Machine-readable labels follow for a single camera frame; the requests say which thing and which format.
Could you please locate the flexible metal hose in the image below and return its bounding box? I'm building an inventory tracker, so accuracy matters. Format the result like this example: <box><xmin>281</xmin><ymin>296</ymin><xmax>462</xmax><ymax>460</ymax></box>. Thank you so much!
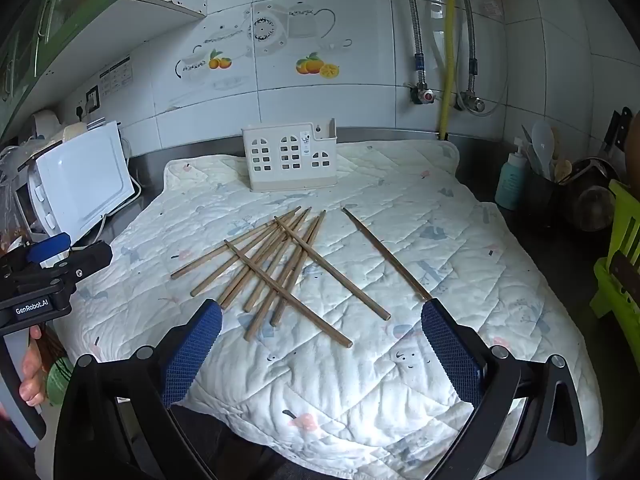
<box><xmin>397</xmin><ymin>0</ymin><xmax>427</xmax><ymax>86</ymax></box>
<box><xmin>462</xmin><ymin>0</ymin><xmax>482</xmax><ymax>99</ymax></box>

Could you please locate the green wall cabinet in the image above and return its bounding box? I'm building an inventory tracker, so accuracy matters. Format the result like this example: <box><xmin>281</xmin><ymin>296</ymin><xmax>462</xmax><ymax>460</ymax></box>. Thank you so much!
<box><xmin>0</xmin><ymin>0</ymin><xmax>207</xmax><ymax>147</ymax></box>

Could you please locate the brown round object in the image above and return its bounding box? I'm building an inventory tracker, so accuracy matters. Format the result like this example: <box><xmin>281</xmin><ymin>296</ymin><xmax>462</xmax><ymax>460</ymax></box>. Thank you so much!
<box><xmin>626</xmin><ymin>109</ymin><xmax>640</xmax><ymax>182</ymax></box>

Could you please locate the black handled knife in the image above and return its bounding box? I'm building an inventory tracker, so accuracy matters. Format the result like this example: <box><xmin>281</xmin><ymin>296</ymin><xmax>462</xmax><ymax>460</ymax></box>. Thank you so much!
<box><xmin>602</xmin><ymin>106</ymin><xmax>634</xmax><ymax>157</ymax></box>

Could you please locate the yellow gas pipe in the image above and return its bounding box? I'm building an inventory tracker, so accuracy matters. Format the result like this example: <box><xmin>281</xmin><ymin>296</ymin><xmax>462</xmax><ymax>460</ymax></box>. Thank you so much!
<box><xmin>438</xmin><ymin>0</ymin><xmax>462</xmax><ymax>139</ymax></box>

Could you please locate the clear plastic bag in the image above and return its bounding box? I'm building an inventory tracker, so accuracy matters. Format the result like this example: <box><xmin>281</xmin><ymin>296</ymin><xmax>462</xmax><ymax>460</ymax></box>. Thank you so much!
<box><xmin>0</xmin><ymin>144</ymin><xmax>37</xmax><ymax>257</ymax></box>

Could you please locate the white countertop oven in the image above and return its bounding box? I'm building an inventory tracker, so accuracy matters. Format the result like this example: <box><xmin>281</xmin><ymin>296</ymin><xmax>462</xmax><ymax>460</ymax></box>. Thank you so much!
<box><xmin>27</xmin><ymin>120</ymin><xmax>137</xmax><ymax>239</ymax></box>

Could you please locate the person's left hand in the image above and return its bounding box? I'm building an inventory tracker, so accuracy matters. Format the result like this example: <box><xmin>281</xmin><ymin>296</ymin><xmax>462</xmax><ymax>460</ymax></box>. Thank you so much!
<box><xmin>18</xmin><ymin>325</ymin><xmax>49</xmax><ymax>407</ymax></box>

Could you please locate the teal plastic bottle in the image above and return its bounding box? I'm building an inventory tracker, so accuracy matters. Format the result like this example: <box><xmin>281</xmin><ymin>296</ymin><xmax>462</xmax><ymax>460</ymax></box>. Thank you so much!
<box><xmin>494</xmin><ymin>139</ymin><xmax>531</xmax><ymax>211</ymax></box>

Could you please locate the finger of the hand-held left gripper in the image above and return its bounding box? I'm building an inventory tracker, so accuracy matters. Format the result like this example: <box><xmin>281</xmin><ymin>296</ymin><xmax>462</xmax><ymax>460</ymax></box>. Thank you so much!
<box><xmin>0</xmin><ymin>242</ymin><xmax>114</xmax><ymax>294</ymax></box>
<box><xmin>27</xmin><ymin>232</ymin><xmax>72</xmax><ymax>267</ymax></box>

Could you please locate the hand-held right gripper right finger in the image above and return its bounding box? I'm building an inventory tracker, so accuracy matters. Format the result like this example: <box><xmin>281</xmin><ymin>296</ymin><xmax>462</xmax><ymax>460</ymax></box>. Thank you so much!
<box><xmin>421</xmin><ymin>299</ymin><xmax>590</xmax><ymax>480</ymax></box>

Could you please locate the white power cable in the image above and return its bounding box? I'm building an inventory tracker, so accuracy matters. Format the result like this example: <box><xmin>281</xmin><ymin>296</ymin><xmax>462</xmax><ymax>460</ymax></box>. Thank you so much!
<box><xmin>92</xmin><ymin>150</ymin><xmax>145</xmax><ymax>237</ymax></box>

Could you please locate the white electric kettle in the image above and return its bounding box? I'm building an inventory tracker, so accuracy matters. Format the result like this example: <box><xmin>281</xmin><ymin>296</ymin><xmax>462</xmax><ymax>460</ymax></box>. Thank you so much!
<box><xmin>31</xmin><ymin>108</ymin><xmax>66</xmax><ymax>137</ymax></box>

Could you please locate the bundle of wooden chopsticks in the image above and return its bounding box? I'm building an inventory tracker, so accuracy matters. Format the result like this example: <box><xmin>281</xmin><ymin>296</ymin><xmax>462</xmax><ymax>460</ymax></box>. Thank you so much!
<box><xmin>170</xmin><ymin>205</ymin><xmax>392</xmax><ymax>349</ymax></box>

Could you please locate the white printed quilted mat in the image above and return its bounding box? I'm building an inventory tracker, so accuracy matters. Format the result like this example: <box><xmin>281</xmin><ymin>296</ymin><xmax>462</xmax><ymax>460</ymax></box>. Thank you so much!
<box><xmin>52</xmin><ymin>140</ymin><xmax>603</xmax><ymax>467</ymax></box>

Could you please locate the black cooking pan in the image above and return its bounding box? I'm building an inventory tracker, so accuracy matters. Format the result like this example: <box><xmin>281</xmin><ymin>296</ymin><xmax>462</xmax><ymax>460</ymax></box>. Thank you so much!
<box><xmin>564</xmin><ymin>156</ymin><xmax>622</xmax><ymax>232</ymax></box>

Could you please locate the metal water valve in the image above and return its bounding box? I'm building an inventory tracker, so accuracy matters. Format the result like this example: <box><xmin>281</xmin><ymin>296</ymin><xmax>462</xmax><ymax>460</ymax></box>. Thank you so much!
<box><xmin>456</xmin><ymin>89</ymin><xmax>487</xmax><ymax>114</ymax></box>

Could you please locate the red knob water valve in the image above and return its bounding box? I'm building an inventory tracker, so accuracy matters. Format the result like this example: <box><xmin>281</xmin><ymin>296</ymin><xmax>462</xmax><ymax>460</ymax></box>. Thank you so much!
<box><xmin>406</xmin><ymin>81</ymin><xmax>437</xmax><ymax>107</ymax></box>

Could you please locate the white plastic utensil holder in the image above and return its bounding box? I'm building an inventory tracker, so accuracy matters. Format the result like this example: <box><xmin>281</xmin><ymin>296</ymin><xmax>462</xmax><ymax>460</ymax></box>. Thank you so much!
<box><xmin>242</xmin><ymin>118</ymin><xmax>338</xmax><ymax>194</ymax></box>

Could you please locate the clear plastic wall hook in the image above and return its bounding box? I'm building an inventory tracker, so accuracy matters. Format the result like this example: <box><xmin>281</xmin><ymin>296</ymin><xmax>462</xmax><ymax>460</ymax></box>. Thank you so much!
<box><xmin>427</xmin><ymin>0</ymin><xmax>447</xmax><ymax>69</ymax></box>

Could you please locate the white plastic spatula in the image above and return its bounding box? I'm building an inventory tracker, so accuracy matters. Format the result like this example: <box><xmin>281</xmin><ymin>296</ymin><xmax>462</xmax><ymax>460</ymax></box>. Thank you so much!
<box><xmin>530</xmin><ymin>120</ymin><xmax>557</xmax><ymax>181</ymax></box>

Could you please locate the printed wall sticker sheet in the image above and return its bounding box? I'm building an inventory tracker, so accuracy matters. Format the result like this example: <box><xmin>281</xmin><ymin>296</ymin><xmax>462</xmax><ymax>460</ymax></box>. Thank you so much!
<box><xmin>98</xmin><ymin>56</ymin><xmax>134</xmax><ymax>94</ymax></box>

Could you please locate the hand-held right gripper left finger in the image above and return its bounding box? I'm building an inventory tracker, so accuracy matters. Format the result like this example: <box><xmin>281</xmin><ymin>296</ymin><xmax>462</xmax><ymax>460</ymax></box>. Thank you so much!
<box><xmin>54</xmin><ymin>299</ymin><xmax>224</xmax><ymax>480</ymax></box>

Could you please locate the green plastic rack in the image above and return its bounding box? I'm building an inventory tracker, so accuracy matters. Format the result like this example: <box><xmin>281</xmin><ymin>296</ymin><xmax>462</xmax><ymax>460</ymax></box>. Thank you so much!
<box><xmin>589</xmin><ymin>179</ymin><xmax>640</xmax><ymax>335</ymax></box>

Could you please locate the slim brown chopstick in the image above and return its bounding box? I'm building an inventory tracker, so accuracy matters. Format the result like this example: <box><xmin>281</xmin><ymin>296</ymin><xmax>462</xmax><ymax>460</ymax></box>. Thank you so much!
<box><xmin>341</xmin><ymin>207</ymin><xmax>431</xmax><ymax>302</ymax></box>
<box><xmin>341</xmin><ymin>206</ymin><xmax>433</xmax><ymax>302</ymax></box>

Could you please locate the black utensil pot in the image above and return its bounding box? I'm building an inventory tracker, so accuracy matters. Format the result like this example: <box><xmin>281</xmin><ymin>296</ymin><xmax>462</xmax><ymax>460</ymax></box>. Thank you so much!
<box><xmin>525</xmin><ymin>160</ymin><xmax>562</xmax><ymax>212</ymax></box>

